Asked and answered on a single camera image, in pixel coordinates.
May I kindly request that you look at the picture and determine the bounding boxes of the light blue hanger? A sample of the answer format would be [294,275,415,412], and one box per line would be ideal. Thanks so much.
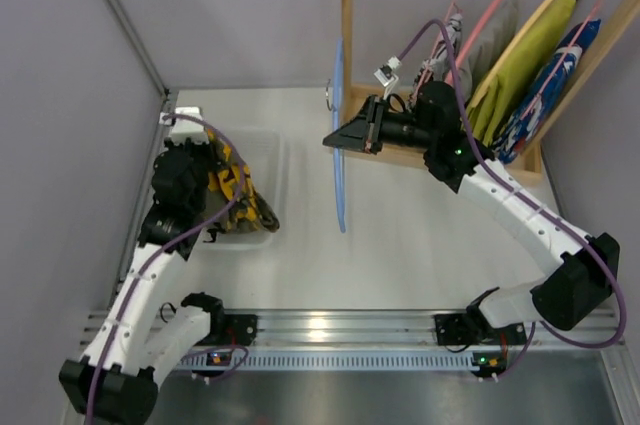
[325,38,346,234]

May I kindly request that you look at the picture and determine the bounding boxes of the camouflage trousers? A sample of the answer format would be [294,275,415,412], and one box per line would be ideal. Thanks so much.
[203,131,280,243]

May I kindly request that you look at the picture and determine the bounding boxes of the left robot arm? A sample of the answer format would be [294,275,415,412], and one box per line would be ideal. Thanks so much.
[59,138,224,424]

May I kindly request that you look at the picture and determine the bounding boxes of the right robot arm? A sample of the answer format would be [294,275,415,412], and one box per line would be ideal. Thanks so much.
[323,82,620,340]

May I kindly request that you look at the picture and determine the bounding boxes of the white black printed trousers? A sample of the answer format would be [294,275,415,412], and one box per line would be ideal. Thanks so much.
[412,12,463,95]

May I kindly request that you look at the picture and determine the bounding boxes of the pink padded hanger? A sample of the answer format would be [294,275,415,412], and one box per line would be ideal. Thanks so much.
[444,0,531,91]

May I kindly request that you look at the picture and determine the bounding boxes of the lime green trousers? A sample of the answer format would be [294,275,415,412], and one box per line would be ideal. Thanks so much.
[469,0,576,147]

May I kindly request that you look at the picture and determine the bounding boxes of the grey trousers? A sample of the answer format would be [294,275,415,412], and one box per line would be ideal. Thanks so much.
[458,0,520,103]

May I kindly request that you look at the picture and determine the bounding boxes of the blue white red trousers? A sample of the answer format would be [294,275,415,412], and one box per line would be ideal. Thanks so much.
[492,18,601,164]

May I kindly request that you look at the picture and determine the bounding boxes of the wooden hanger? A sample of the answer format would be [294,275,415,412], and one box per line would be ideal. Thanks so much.
[467,0,577,112]

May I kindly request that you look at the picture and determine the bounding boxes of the pink hanger under blue trousers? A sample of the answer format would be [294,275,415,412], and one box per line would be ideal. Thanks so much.
[515,0,605,133]

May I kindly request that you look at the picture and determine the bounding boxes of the clear plastic basket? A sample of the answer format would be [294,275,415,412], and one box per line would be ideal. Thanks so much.
[196,126,287,252]

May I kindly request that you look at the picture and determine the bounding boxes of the wooden clothes rack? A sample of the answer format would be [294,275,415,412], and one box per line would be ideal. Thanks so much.
[339,0,640,187]

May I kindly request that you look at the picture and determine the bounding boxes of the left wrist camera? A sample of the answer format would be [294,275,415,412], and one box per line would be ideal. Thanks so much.
[159,106,208,145]

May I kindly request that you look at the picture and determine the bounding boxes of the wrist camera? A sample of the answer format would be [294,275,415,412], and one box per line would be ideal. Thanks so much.
[159,106,208,145]
[374,56,402,99]

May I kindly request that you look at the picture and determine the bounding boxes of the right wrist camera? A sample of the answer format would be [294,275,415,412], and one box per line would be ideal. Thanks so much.
[374,56,402,99]

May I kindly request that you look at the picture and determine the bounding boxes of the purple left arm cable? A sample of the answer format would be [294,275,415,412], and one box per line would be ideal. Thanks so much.
[83,114,250,422]

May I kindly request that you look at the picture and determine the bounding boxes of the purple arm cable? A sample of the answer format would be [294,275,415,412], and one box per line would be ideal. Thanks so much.
[394,19,627,379]
[83,114,250,422]

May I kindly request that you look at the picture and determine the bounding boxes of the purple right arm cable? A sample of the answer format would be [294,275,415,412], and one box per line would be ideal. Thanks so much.
[394,19,627,379]

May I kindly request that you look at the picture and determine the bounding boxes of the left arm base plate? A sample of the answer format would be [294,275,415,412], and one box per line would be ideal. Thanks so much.
[214,313,258,346]

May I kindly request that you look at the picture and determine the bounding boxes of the aluminium rail base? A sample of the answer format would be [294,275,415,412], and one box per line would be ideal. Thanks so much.
[82,307,626,349]

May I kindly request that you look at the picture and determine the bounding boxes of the pink wire hanger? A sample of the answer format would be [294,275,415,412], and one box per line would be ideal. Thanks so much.
[410,0,462,105]

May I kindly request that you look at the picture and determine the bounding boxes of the grey slotted cable duct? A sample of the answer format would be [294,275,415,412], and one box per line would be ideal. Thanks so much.
[176,349,504,372]

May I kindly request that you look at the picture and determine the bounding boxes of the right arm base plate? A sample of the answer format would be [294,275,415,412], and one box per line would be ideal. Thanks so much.
[434,312,499,347]

